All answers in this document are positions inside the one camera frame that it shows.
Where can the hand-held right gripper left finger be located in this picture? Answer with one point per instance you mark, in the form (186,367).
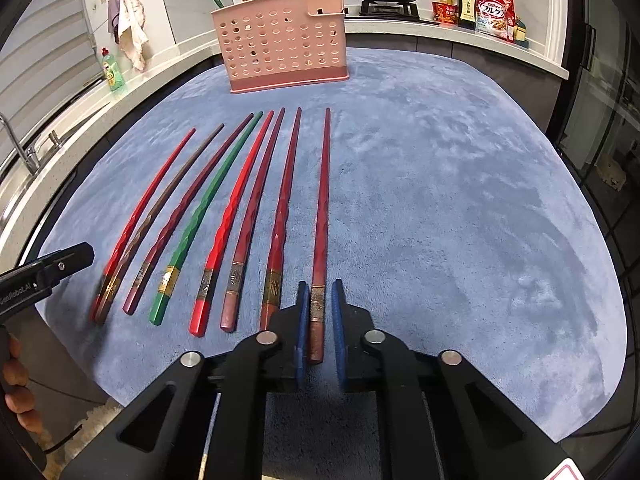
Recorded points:
(301,332)

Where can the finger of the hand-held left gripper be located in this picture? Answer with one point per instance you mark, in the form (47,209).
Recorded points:
(70,259)

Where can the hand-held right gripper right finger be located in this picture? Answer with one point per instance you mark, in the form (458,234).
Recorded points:
(341,332)

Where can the brown chopstick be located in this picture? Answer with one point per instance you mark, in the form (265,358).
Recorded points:
(170,195)

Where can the dark red chopstick pink end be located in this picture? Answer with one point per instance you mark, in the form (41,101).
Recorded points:
(255,215)

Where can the pink perforated chopstick holder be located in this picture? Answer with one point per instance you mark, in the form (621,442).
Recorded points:
(280,45)

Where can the chrome faucet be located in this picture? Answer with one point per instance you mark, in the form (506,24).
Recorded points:
(25,152)

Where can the fluffy cream rug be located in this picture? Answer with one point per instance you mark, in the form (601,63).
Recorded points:
(100,417)

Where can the blue plush mat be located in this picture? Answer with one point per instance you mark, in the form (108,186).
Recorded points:
(450,210)

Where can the green dish soap bottle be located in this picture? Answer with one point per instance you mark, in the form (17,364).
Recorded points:
(113,72)

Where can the white window blinds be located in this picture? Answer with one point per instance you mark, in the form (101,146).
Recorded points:
(50,35)

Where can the white hanging cloth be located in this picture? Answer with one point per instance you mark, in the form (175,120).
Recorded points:
(132,20)

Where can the purple hanging cloth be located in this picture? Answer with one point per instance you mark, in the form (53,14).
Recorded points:
(114,10)

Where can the black gas stove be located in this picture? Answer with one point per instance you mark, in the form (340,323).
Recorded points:
(390,10)

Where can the red snack package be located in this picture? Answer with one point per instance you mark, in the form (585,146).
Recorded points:
(445,12)

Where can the glass sliding door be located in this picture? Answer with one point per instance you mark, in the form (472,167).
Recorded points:
(600,110)

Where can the dark sauce bottle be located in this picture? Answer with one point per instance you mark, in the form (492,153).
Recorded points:
(467,7)

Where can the yellow and green jar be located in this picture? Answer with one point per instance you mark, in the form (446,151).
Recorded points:
(521,31)

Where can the red and white cereal bag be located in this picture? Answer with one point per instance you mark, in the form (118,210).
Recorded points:
(495,14)

